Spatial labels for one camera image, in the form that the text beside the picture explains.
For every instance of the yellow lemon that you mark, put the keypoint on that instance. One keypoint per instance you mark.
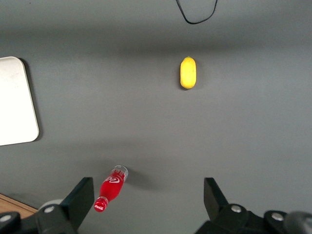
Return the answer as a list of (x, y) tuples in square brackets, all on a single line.
[(188, 73)]

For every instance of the grey table cover mat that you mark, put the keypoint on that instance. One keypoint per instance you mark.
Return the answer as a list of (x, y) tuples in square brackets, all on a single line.
[(146, 122)]

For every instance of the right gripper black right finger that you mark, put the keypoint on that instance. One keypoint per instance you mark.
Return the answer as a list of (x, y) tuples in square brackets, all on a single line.
[(215, 202)]

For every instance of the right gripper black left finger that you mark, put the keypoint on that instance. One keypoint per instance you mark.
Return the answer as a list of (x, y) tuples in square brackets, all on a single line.
[(78, 204)]

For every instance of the white rectangular tray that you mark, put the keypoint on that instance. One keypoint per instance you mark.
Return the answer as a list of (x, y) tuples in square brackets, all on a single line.
[(14, 102)]

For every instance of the red cola bottle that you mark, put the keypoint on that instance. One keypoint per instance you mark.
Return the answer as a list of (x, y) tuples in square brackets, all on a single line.
[(111, 189)]

